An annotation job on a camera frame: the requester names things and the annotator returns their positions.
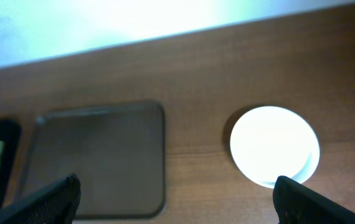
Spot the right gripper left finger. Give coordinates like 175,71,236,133
0,174,81,224

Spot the black tray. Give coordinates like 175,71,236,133
0,119,22,215

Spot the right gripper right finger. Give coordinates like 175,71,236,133
273,175,355,224

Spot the white plate top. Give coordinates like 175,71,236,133
229,106,321,189

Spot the brown serving tray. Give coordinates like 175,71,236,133
16,101,166,220

